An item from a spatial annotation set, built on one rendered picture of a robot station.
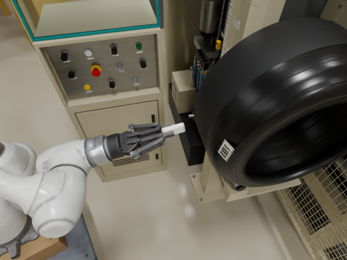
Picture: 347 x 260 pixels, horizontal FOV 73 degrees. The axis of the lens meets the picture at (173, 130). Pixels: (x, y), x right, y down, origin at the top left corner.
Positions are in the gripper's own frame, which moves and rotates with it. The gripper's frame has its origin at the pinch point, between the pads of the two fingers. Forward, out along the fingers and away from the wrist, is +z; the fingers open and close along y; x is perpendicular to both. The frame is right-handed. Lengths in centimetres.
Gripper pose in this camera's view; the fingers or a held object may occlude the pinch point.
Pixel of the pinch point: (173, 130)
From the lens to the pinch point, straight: 72.2
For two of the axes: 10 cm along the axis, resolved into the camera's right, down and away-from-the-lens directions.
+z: 9.6, -2.7, 0.3
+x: 1.5, 6.0, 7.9
